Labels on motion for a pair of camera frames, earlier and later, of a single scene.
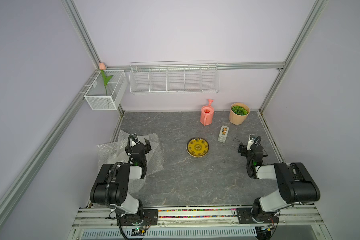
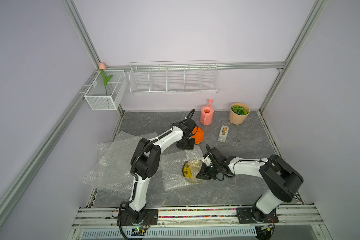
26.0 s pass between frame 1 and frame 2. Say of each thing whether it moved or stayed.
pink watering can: stayed
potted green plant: stayed
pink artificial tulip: stayed
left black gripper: moved
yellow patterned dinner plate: moved
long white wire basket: stayed
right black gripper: moved
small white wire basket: stayed
